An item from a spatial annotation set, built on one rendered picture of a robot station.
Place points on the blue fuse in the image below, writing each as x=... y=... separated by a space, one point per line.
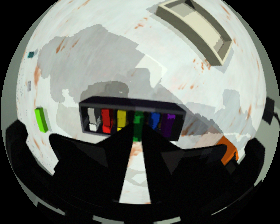
x=153 y=119

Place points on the yellow fuse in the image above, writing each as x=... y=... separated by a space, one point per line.
x=121 y=118

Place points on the small teal block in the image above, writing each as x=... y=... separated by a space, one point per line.
x=30 y=54

